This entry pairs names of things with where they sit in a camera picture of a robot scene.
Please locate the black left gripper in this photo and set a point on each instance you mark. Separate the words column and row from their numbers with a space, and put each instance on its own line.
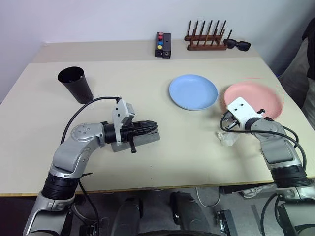
column 128, row 132

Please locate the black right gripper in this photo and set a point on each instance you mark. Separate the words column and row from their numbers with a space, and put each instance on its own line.
column 231, row 123

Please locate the grey glasses case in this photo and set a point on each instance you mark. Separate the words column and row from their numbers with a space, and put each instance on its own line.
column 147, row 140

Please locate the pink plastic plate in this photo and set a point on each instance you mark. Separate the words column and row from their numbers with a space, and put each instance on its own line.
column 261, row 96

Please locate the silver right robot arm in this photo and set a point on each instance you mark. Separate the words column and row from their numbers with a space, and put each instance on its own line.
column 278, row 147

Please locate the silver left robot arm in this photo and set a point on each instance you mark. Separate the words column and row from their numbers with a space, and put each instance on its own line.
column 73, row 150

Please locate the crumpled white plastic wrapper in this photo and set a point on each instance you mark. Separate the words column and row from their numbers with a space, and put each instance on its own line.
column 229, row 139

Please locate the blue plastic plate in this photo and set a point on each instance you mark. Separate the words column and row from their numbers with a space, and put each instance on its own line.
column 193, row 92

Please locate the wooden peg rack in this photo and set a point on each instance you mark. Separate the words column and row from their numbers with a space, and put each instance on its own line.
column 206, row 46

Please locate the black sunglasses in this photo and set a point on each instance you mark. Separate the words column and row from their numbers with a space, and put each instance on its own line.
column 243, row 45

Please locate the black flat panel under table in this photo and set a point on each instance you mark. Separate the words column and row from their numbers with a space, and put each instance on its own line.
column 236, row 189

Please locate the black plastic cup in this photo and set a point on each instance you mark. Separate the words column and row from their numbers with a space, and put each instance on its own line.
column 78, row 91

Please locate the grey fabric chair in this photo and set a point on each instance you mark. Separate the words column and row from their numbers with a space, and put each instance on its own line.
column 295, row 73

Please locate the black box with coloured buttons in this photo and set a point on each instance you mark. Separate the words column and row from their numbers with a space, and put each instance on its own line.
column 159, row 46

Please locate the white shoe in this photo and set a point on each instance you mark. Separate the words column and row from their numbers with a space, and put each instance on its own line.
column 251, row 193

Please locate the dark rounded shape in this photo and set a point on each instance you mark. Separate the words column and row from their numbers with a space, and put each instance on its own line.
column 189, row 214
column 128, row 216

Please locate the black device on floor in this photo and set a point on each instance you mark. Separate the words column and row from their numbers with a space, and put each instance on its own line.
column 229, row 221

